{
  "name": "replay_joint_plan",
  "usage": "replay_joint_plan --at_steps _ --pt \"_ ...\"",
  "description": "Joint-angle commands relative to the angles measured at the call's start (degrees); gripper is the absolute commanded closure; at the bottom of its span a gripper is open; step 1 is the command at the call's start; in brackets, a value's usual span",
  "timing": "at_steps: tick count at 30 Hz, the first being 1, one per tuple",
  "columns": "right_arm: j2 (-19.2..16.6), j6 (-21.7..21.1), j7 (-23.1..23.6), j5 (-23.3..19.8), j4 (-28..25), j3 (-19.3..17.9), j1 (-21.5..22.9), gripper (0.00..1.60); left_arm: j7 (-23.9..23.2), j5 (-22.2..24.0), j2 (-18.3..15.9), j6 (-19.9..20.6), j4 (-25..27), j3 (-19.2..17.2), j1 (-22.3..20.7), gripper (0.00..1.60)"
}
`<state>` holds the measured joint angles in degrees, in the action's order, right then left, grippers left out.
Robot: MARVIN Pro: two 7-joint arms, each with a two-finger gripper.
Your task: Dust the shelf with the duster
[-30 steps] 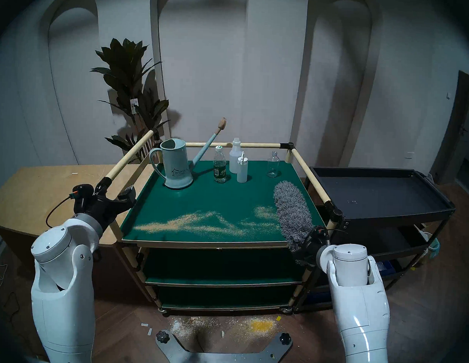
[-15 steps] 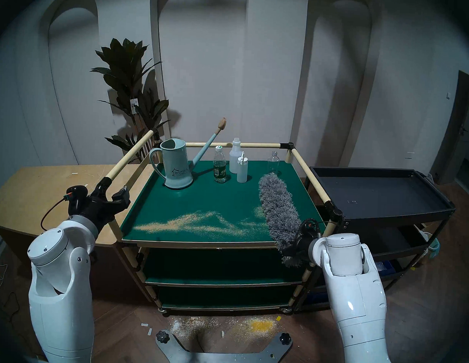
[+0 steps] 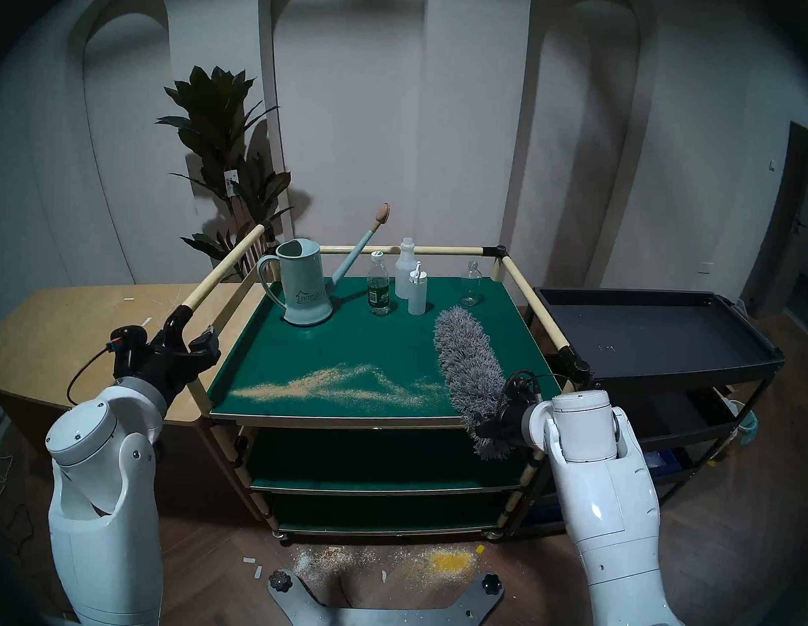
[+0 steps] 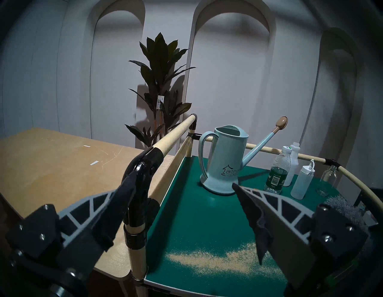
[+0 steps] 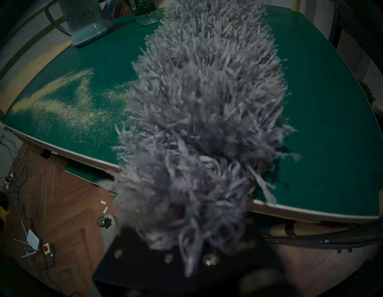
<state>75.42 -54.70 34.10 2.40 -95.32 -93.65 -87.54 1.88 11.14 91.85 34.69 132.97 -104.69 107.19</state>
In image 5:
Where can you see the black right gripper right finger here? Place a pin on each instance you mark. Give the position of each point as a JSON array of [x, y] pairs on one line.
[[239, 269]]

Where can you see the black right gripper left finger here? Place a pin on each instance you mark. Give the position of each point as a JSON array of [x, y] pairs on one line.
[[140, 269]]

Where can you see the grey fluffy duster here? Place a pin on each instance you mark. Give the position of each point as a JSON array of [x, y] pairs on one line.
[[203, 119]]

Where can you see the beige sand dust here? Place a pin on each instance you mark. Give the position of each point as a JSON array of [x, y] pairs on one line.
[[65, 104]]

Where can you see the black star knob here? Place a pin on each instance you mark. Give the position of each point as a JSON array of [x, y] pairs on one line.
[[104, 221]]

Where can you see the red emergency stop button box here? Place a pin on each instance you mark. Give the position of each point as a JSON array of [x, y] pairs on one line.
[[46, 249]]

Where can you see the white wifi router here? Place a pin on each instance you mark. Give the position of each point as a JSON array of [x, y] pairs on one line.
[[33, 239]]

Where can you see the yellow snack bag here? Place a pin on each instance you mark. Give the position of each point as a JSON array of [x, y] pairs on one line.
[[3, 215]]

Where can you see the white power strip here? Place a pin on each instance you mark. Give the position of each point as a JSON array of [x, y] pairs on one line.
[[9, 181]]

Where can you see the teal watering can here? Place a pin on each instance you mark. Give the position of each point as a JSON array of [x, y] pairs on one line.
[[86, 21]]

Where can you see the green label water bottle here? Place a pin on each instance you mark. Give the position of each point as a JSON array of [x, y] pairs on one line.
[[146, 13]]

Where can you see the grey metal robot base plate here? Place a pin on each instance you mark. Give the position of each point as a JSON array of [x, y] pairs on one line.
[[109, 230]]

